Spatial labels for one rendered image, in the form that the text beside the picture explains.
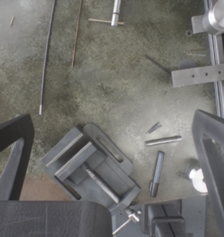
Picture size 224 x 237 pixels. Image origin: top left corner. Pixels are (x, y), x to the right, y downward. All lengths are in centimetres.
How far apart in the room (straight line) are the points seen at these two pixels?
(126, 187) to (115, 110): 16
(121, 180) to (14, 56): 34
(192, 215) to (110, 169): 89
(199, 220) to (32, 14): 120
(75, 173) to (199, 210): 94
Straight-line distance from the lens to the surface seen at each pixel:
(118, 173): 47
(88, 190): 48
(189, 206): 128
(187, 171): 48
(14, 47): 50
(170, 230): 102
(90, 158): 45
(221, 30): 43
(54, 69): 47
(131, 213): 49
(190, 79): 43
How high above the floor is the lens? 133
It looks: 84 degrees down
